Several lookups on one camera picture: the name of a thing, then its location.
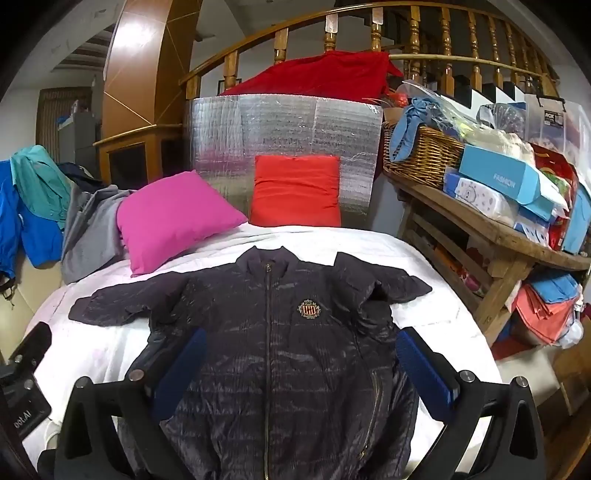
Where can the red cloth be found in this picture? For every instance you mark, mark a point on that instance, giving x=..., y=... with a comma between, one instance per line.
x=323, y=76

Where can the clear plastic storage bin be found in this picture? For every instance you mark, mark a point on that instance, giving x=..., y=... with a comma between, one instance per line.
x=554, y=138

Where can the wooden table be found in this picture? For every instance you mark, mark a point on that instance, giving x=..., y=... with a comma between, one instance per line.
x=461, y=207

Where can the light blue cardboard box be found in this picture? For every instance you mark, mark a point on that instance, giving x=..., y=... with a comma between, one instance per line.
x=498, y=170

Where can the wicker basket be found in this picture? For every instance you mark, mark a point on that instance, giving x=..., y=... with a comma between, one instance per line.
x=429, y=157

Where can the silver foil insulation mat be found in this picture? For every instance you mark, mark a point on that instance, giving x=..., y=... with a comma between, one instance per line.
x=277, y=124

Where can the blue cloth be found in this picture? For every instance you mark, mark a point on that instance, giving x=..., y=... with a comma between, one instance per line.
x=406, y=134

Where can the blue folded clothes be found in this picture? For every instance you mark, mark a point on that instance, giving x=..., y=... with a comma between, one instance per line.
x=554, y=284

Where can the dark navy garment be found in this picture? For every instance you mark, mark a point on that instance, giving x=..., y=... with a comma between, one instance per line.
x=81, y=175

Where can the wooden stair railing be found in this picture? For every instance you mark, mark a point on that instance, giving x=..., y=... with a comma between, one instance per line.
x=279, y=50

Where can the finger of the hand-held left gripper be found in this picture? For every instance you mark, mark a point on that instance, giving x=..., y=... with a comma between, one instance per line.
x=32, y=344

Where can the teal jacket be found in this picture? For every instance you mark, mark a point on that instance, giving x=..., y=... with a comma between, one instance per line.
x=41, y=184

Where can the grey garment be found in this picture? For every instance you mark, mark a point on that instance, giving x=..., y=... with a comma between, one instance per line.
x=87, y=240

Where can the red pillow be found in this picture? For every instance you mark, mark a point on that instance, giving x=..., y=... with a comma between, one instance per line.
x=295, y=189

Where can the blue jacket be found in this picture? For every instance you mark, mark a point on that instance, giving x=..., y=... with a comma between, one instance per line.
x=37, y=240

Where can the white blanket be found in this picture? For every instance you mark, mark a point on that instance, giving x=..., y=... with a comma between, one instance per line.
x=438, y=295

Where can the plastic bag of patterned cloth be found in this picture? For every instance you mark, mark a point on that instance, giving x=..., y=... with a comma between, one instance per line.
x=503, y=120

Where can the white staircase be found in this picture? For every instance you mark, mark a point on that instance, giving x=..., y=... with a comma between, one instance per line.
x=498, y=92

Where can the brown curtain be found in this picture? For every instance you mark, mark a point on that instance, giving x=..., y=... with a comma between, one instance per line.
x=48, y=120

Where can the black puffer jacket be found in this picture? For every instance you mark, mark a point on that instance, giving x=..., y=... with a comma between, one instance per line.
x=286, y=369

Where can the white printed tissue pack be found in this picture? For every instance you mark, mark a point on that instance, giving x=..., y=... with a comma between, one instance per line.
x=480, y=198

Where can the pink pillow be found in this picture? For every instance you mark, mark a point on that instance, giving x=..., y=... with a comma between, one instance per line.
x=175, y=217

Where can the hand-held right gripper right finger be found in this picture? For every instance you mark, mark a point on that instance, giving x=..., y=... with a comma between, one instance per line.
x=425, y=369

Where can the coral folded clothes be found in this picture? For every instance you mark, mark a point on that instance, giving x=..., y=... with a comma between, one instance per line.
x=545, y=318

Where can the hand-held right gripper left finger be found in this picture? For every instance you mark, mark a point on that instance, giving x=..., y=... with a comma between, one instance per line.
x=180, y=374

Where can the grey refrigerator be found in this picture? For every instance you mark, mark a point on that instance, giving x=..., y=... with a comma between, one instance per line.
x=78, y=138

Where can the red patterned bag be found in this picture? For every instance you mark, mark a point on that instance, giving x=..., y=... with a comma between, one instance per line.
x=558, y=194

